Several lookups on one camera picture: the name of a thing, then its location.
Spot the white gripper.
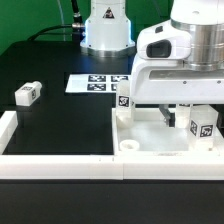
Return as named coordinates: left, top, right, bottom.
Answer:
left=130, top=56, right=224, bottom=127

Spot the white square table top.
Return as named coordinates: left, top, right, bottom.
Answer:
left=112, top=108, right=224, bottom=157

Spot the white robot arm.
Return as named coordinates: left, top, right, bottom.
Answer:
left=130, top=0, right=224, bottom=123

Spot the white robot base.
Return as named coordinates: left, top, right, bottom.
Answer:
left=80, top=0, right=135, bottom=57

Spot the white marker sheet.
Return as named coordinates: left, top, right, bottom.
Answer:
left=65, top=74, right=129, bottom=93

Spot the white U-shaped obstacle fence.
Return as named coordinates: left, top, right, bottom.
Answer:
left=0, top=111, right=224, bottom=180

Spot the black cable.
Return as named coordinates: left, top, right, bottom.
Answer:
left=27, top=0, right=86, bottom=42

